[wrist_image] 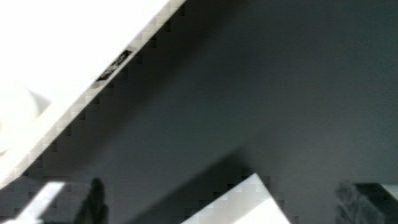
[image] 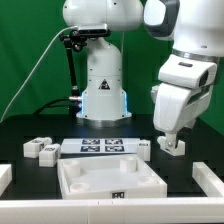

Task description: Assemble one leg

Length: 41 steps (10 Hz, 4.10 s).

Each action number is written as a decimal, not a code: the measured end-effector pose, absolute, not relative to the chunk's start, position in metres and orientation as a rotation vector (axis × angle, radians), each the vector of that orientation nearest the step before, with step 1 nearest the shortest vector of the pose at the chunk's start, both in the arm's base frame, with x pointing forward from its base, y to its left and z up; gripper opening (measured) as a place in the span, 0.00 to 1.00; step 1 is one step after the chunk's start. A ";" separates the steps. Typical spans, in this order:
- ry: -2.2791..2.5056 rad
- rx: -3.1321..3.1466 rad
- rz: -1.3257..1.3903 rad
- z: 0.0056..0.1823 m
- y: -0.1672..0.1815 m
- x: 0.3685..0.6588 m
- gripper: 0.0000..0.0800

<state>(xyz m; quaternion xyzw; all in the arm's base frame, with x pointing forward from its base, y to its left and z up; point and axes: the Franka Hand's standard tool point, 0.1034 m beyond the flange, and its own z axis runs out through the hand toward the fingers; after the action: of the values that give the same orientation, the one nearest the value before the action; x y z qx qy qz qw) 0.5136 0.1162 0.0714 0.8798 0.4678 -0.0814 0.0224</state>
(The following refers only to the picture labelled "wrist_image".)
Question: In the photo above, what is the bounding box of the white table leg with tag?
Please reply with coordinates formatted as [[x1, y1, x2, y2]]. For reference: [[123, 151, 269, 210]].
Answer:
[[182, 174, 292, 224]]

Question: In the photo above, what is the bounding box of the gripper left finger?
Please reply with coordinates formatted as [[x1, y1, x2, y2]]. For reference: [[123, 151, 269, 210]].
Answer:
[[11, 178, 109, 224]]

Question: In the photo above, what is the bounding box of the white square tabletop part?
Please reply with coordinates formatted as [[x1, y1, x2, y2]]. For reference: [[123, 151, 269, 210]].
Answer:
[[0, 0, 187, 189]]

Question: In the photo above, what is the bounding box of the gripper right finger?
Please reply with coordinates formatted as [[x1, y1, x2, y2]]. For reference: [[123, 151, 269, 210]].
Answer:
[[335, 182, 398, 224]]

